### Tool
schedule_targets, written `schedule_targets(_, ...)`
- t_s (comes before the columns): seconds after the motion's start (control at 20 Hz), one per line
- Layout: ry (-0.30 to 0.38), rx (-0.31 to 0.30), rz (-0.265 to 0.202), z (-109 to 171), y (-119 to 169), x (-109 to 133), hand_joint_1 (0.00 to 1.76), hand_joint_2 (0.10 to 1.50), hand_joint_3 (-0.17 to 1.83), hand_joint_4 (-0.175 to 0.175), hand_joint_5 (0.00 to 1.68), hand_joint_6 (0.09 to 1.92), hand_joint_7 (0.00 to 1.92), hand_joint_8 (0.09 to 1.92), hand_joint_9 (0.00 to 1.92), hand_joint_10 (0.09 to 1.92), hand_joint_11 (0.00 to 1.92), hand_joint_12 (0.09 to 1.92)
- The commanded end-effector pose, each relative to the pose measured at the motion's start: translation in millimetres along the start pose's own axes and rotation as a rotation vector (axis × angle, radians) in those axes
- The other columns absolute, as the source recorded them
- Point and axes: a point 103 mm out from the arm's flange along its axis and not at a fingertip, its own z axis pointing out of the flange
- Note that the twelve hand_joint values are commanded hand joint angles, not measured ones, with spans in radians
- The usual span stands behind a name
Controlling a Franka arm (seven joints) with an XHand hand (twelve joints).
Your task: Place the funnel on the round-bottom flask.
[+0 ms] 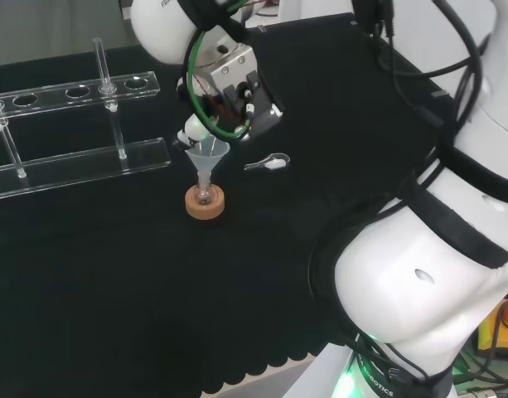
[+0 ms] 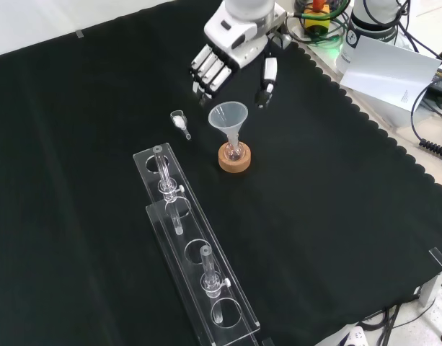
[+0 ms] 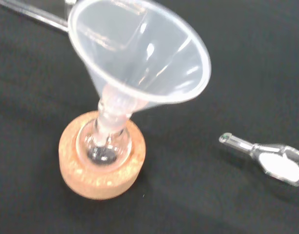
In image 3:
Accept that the clear glass round-bottom flask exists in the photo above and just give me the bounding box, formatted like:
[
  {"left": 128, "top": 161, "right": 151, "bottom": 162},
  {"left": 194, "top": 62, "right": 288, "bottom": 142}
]
[{"left": 76, "top": 97, "right": 133, "bottom": 169}]

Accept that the round cork ring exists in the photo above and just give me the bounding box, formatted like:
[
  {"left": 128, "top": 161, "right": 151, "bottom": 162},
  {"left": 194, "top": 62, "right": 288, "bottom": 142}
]
[{"left": 58, "top": 110, "right": 146, "bottom": 201}]

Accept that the black cloth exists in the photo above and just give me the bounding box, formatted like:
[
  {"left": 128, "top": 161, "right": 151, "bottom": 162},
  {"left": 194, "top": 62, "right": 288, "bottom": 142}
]
[{"left": 0, "top": 0, "right": 299, "bottom": 234}]

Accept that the white powder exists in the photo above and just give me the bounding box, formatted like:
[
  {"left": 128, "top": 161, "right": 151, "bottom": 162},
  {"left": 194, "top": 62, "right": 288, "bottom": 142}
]
[{"left": 258, "top": 153, "right": 299, "bottom": 183}]

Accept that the clear glass weighing funnel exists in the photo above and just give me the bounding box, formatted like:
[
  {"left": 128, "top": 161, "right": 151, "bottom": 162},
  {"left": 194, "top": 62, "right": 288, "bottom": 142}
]
[{"left": 219, "top": 132, "right": 299, "bottom": 187}]

